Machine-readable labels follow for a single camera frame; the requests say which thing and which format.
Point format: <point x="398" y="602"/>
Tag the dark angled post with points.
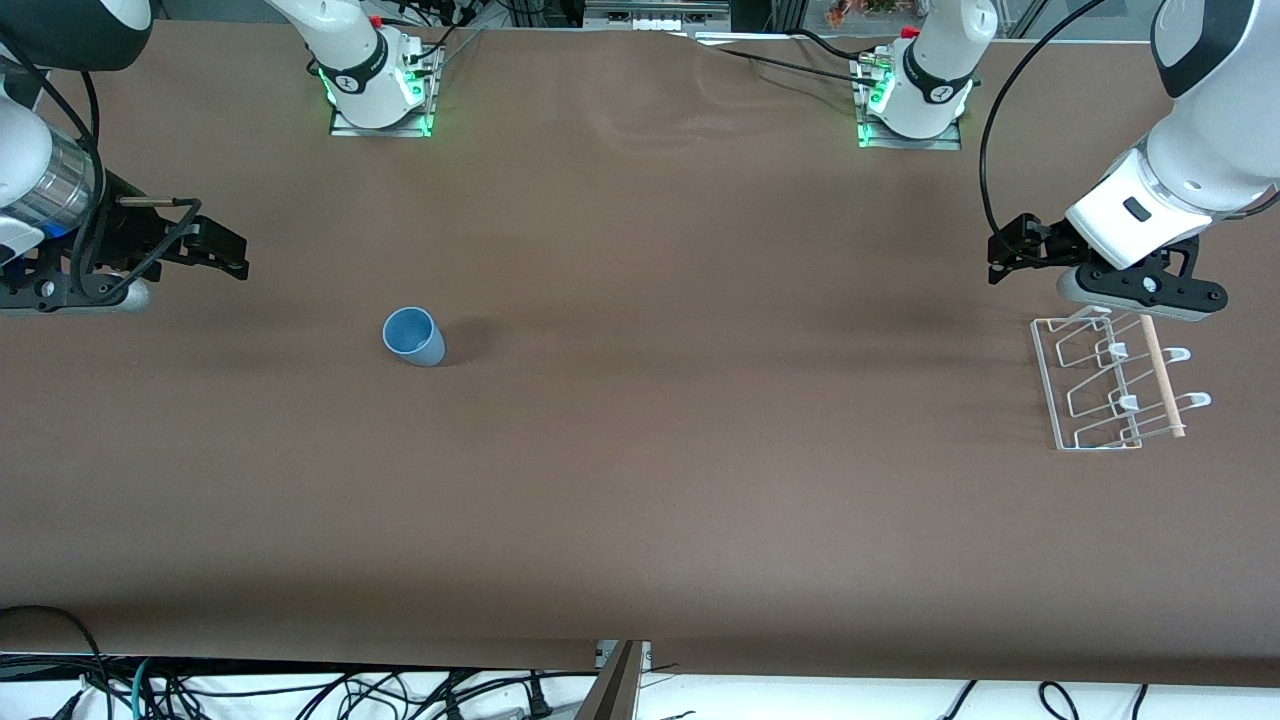
<point x="615" y="690"/>

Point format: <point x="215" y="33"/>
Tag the orange patterned object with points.
<point x="865" y="10"/>

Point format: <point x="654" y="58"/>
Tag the blue plastic cup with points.
<point x="425" y="345"/>

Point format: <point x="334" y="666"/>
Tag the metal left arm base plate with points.
<point x="950" y="142"/>

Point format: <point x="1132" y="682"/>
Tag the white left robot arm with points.
<point x="1210" y="150"/>

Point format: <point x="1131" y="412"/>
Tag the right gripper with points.
<point x="128" y="232"/>

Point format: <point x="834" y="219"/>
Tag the grey metal power box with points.
<point x="655" y="10"/>

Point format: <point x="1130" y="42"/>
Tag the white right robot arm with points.
<point x="30" y="160"/>

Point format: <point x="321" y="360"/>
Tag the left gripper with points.
<point x="1052" y="241"/>

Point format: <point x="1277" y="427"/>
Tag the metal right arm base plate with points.
<point x="420" y="122"/>

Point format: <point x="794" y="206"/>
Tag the brown table cover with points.
<point x="640" y="450"/>

